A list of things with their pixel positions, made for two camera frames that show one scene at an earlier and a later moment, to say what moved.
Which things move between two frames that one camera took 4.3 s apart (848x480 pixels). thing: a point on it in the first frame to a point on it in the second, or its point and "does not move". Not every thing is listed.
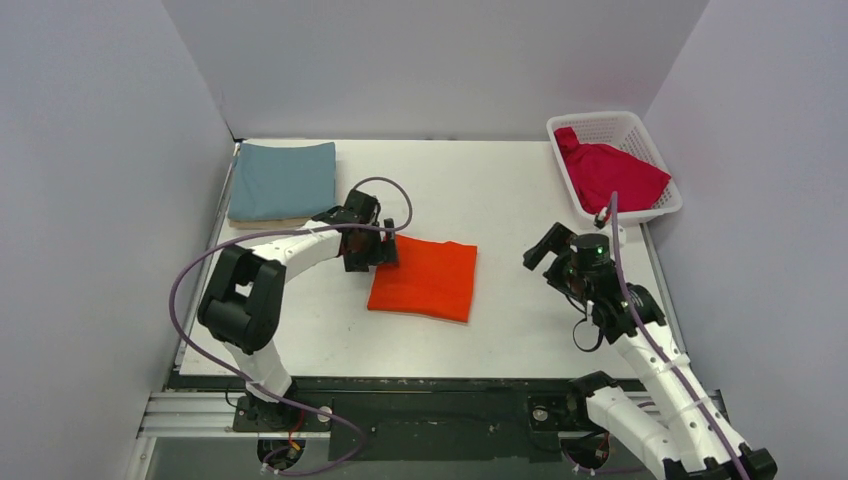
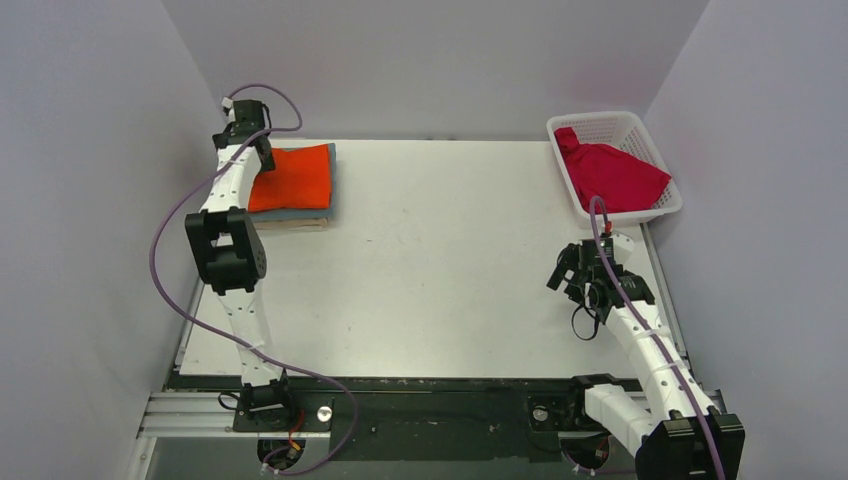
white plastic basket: (626, 131) does not move
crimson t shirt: (596, 171) does not move
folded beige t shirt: (268, 223) does not move
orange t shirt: (432, 279) to (300, 179)
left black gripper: (382, 244) to (264, 151)
